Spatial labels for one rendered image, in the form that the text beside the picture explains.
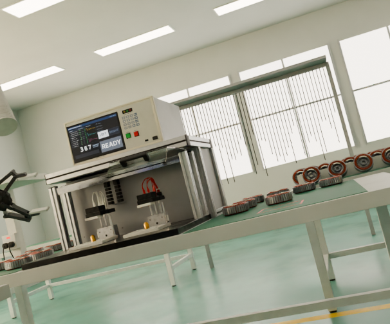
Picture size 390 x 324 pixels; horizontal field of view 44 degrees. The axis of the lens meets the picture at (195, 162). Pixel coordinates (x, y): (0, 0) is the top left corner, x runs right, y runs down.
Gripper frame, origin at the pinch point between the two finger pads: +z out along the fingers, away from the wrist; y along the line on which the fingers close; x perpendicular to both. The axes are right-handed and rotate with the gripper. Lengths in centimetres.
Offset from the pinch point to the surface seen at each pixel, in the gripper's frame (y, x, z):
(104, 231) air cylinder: -33.4, 27.2, 10.5
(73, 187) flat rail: -13.3, 35.0, 0.5
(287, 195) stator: -28, 16, 90
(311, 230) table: -90, 93, 110
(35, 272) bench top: -27.2, -7.9, -8.2
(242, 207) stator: -29, 16, 71
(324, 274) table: -114, 82, 113
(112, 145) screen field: 0.4, 39.8, 21.1
